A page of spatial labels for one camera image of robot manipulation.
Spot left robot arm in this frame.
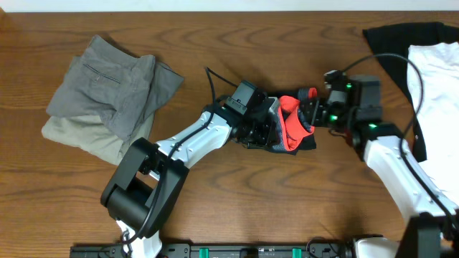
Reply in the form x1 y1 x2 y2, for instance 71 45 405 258
100 81 279 257

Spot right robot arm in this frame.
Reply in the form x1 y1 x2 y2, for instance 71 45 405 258
301 70 458 257

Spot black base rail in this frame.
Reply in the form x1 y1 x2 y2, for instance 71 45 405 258
69 241 354 258

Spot black leggings with red waistband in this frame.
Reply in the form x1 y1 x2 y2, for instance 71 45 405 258
265 87 318 155

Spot white shirt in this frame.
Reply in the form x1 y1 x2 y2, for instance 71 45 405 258
408 42 458 203

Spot grey folded shorts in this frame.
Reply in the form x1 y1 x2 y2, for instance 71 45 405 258
47 35 184 140

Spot beige folded shorts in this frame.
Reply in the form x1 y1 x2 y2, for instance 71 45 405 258
42 113 154 166

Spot black shirt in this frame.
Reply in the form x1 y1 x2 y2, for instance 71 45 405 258
363 22 458 162

